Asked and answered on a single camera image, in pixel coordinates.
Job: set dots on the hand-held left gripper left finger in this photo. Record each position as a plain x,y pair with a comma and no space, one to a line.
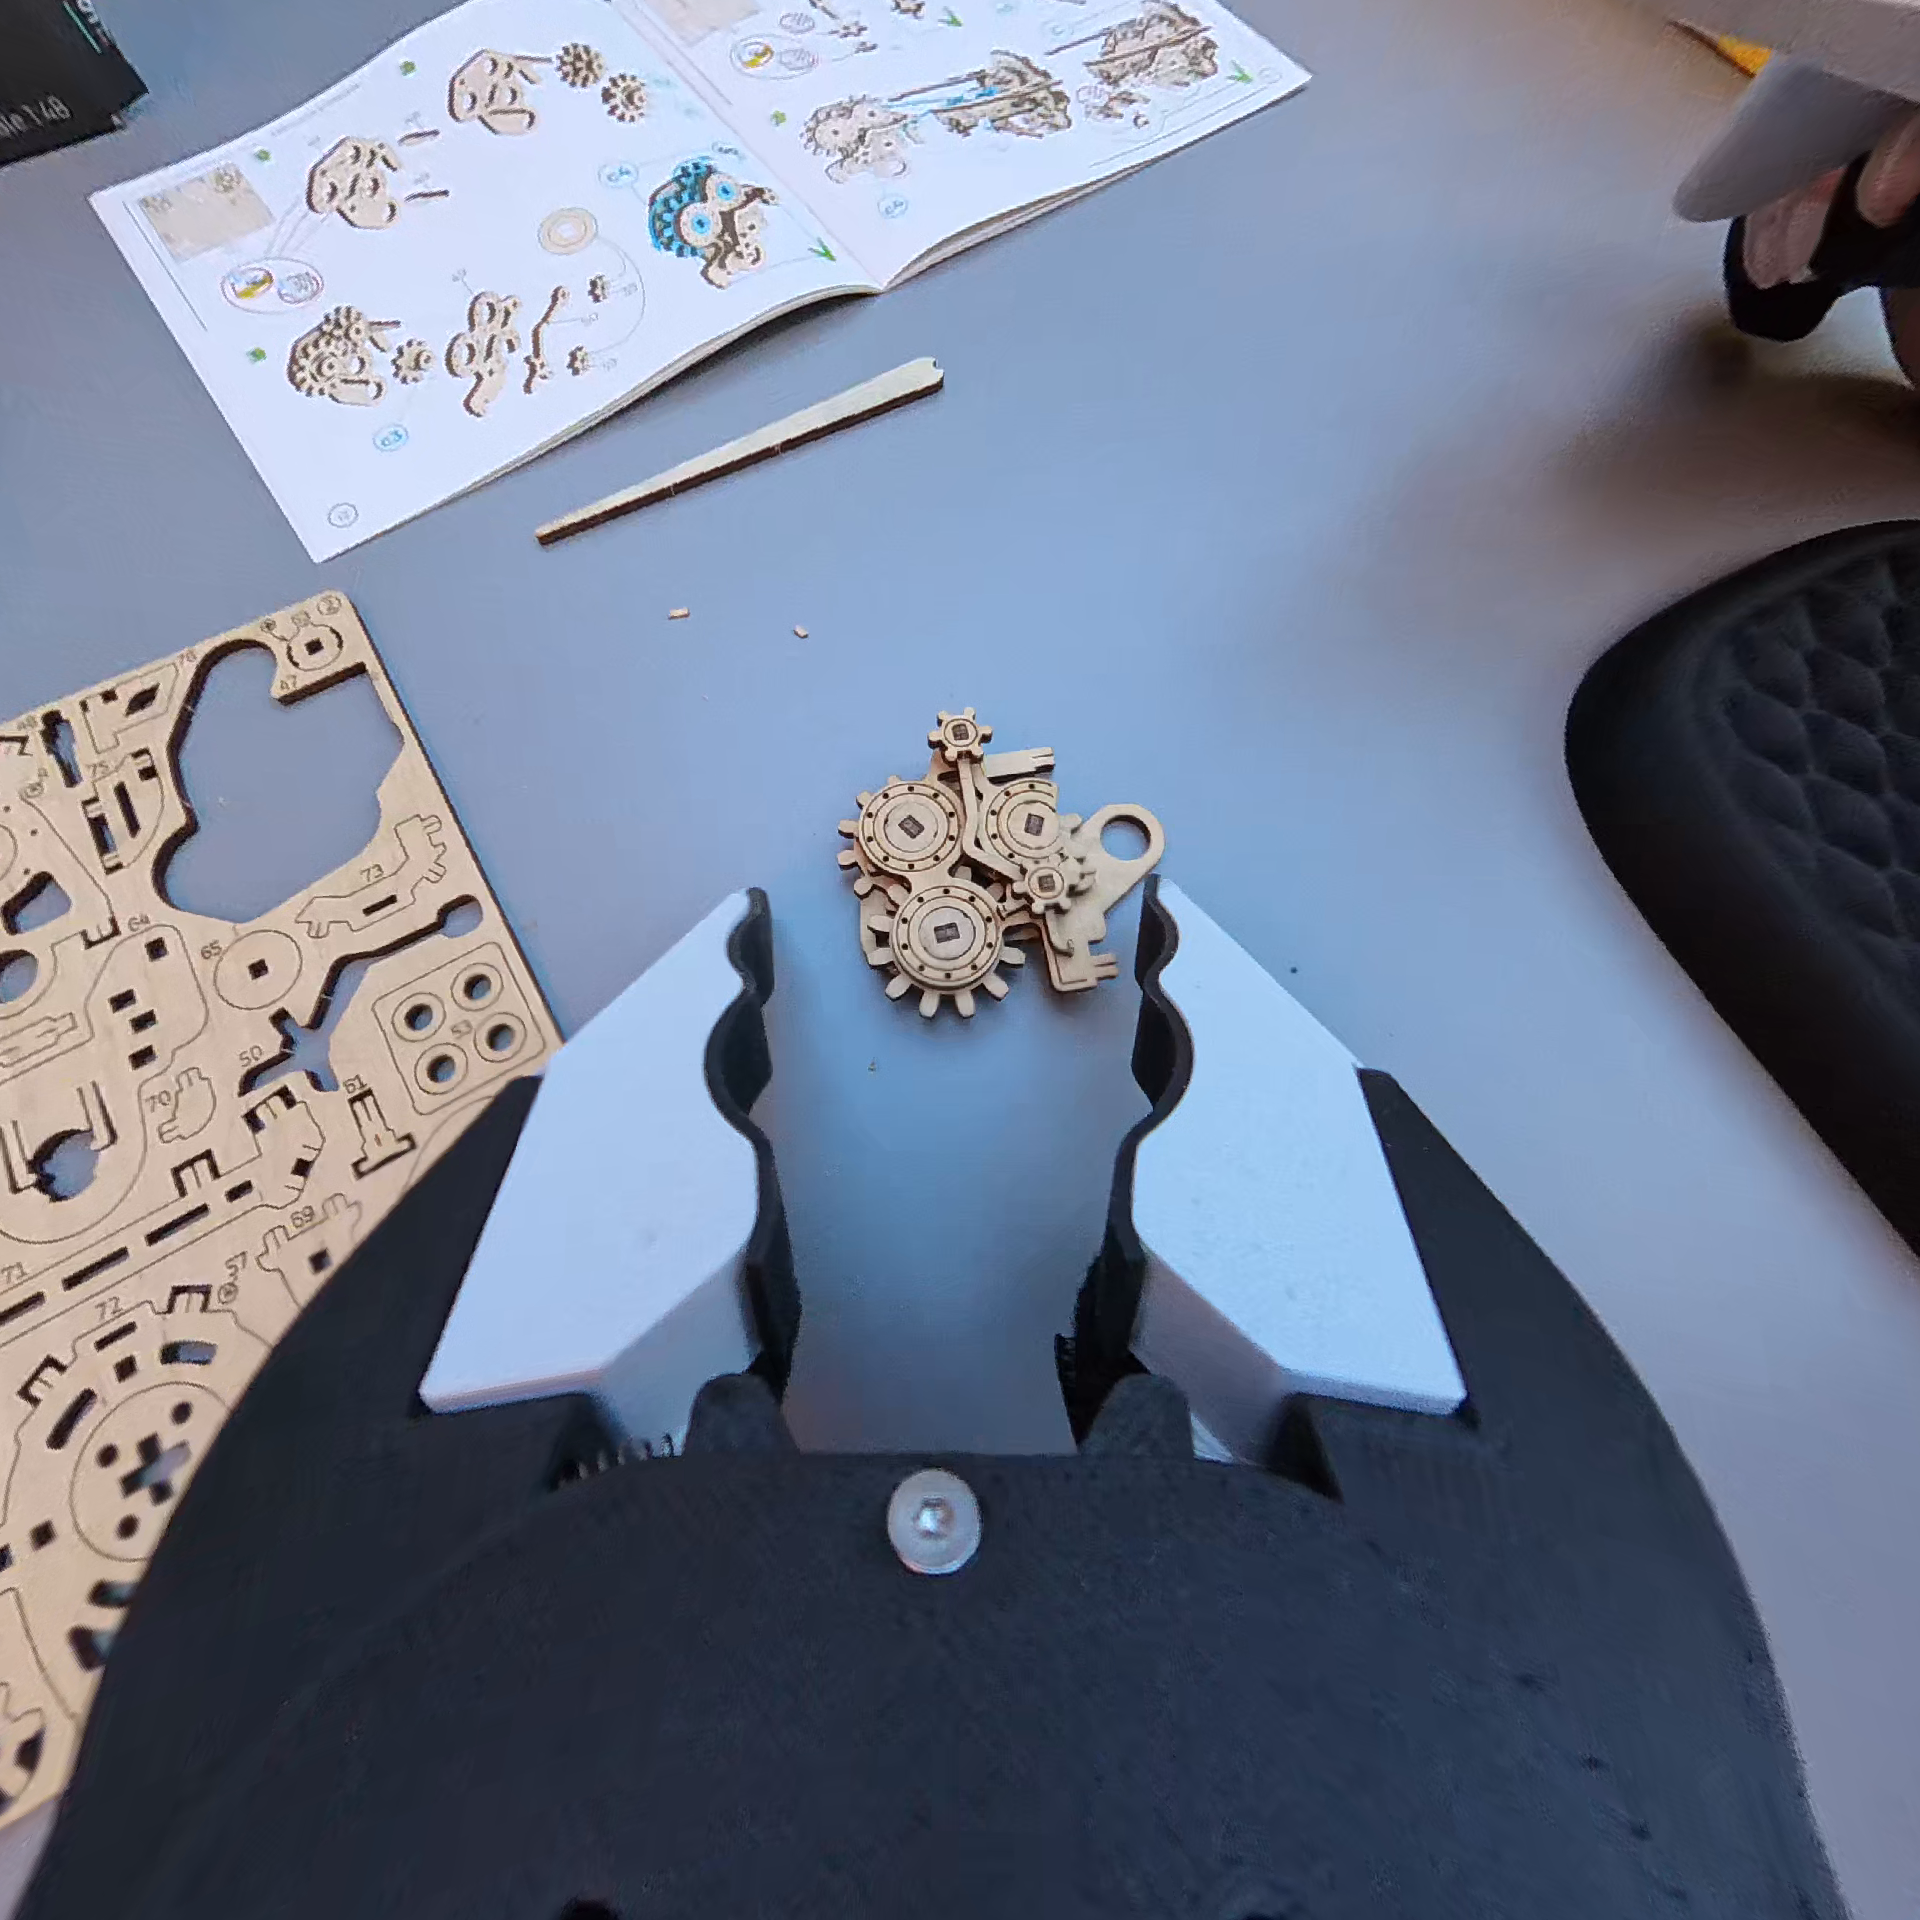
616,1202

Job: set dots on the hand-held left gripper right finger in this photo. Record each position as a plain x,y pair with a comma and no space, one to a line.
1275,1202

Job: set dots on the wooden gear assembly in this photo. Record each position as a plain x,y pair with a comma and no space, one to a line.
945,938

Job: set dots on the grey desk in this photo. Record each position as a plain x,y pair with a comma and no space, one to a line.
1275,525

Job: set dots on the person's right hand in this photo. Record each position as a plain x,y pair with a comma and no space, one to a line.
1799,224

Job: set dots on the laser-cut plywood parts sheet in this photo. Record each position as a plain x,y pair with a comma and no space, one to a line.
195,984

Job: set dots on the black mesh chair seat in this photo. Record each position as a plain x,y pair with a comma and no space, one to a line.
1769,781

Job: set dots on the wooden pointed stick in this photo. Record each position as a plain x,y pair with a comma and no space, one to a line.
733,452

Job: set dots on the open instruction booklet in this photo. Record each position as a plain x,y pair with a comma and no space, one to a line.
493,224

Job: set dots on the black cardboard box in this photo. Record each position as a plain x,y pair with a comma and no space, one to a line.
59,54

